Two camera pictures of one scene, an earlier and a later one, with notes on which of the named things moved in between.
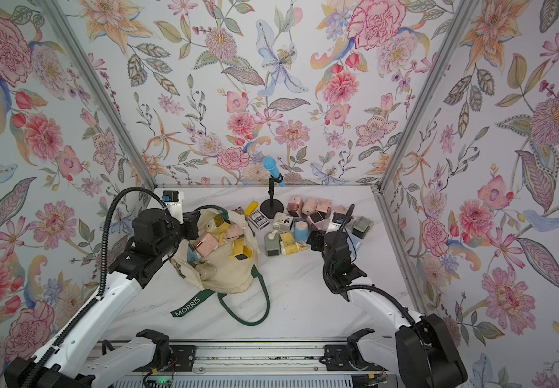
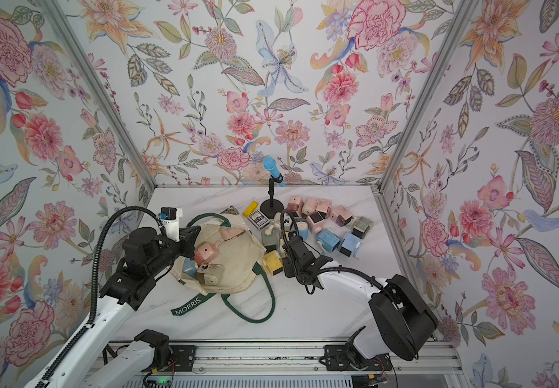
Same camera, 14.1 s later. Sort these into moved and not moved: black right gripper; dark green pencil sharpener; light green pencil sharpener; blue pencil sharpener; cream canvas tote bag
Moved: black right gripper; cream canvas tote bag
Not moved: dark green pencil sharpener; blue pencil sharpener; light green pencil sharpener
